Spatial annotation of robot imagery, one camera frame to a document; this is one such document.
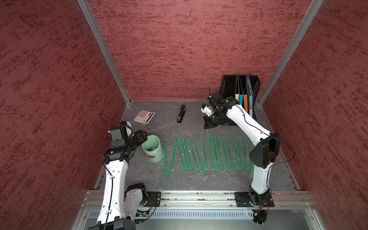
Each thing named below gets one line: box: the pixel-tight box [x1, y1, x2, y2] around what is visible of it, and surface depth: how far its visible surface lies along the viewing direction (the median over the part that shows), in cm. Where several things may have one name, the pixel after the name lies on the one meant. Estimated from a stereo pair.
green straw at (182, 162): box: [176, 137, 187, 172], surface depth 91 cm
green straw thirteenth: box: [193, 138, 200, 174], surface depth 92 cm
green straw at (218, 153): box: [213, 136, 225, 171], surface depth 92 cm
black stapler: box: [176, 104, 187, 124], surface depth 109 cm
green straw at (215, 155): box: [211, 138, 221, 173], surface depth 92 cm
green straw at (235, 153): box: [230, 136, 241, 171], surface depth 93 cm
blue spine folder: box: [239, 94, 244, 106], surface depth 87 cm
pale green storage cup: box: [141, 134, 164, 163], surface depth 85 cm
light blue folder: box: [246, 73, 253, 118], surface depth 92 cm
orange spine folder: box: [243, 94, 249, 114], surface depth 91 cm
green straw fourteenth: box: [193, 138, 200, 174], surface depth 92 cm
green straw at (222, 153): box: [219, 137, 225, 171], surface depth 92 cm
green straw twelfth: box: [180, 137, 190, 172], surface depth 91 cm
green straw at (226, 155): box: [224, 137, 230, 172], surface depth 92 cm
